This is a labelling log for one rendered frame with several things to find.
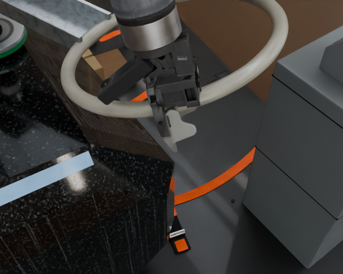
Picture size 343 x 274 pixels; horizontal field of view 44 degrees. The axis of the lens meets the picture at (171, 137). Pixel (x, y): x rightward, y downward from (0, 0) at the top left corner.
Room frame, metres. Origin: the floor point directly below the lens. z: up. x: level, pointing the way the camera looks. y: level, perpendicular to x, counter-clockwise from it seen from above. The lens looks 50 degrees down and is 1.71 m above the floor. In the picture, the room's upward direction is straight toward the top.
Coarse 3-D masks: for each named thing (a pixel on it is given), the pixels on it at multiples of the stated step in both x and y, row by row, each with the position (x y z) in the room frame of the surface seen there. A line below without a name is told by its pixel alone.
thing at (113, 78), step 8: (136, 56) 0.54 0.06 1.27; (128, 64) 0.53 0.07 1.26; (136, 64) 0.51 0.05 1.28; (144, 64) 0.51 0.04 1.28; (152, 64) 0.52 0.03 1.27; (120, 72) 0.53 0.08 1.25; (128, 72) 0.51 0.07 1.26; (136, 72) 0.51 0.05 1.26; (144, 72) 0.50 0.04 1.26; (104, 80) 0.53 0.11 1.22; (112, 80) 0.52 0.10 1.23; (120, 80) 0.51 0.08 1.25; (128, 80) 0.51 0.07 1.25; (136, 80) 0.50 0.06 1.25; (104, 88) 0.52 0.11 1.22; (112, 88) 0.51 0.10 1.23; (120, 88) 0.50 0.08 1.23; (128, 88) 0.50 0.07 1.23; (104, 96) 0.51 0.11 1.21; (112, 96) 0.50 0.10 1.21
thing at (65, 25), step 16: (0, 0) 0.94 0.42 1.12; (16, 0) 1.00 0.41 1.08; (32, 0) 1.00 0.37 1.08; (48, 0) 1.00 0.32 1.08; (64, 0) 0.97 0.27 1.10; (80, 0) 0.95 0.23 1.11; (16, 16) 0.91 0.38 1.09; (32, 16) 0.88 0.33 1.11; (48, 16) 0.94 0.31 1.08; (64, 16) 0.94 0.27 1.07; (80, 16) 0.94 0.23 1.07; (96, 16) 0.92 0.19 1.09; (48, 32) 0.86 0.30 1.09; (64, 32) 0.83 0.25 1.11; (80, 32) 0.88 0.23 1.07
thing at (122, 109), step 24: (192, 0) 0.95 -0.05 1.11; (240, 0) 0.88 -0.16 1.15; (264, 0) 0.82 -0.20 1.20; (96, 24) 0.88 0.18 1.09; (288, 24) 0.71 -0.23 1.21; (72, 48) 0.78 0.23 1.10; (264, 48) 0.62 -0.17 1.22; (72, 72) 0.69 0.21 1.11; (240, 72) 0.56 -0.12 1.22; (72, 96) 0.59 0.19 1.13; (216, 96) 0.52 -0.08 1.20
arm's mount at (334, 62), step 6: (336, 42) 0.99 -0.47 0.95; (342, 42) 0.97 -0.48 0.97; (330, 48) 0.99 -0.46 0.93; (336, 48) 0.97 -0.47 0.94; (342, 48) 0.96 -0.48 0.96; (324, 54) 1.00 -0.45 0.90; (330, 54) 0.98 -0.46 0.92; (336, 54) 0.97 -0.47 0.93; (342, 54) 0.95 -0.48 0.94; (324, 60) 0.99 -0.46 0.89; (330, 60) 0.98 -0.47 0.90; (336, 60) 0.96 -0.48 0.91; (342, 60) 0.95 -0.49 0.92; (324, 66) 0.99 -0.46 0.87; (330, 66) 0.97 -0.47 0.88; (336, 66) 0.96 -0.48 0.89; (342, 66) 0.94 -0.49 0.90; (330, 72) 0.97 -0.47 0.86; (336, 72) 0.95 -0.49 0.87; (342, 72) 0.94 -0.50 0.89; (336, 78) 0.95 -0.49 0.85; (342, 78) 0.93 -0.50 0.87
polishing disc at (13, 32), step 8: (0, 16) 1.18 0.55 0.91; (8, 24) 1.13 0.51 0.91; (16, 24) 1.13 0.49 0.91; (8, 32) 1.09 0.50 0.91; (16, 32) 1.09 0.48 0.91; (24, 32) 1.11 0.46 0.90; (0, 40) 1.05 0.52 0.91; (8, 40) 1.05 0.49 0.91; (16, 40) 1.05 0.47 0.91; (0, 48) 1.01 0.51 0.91; (8, 48) 1.02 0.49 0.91
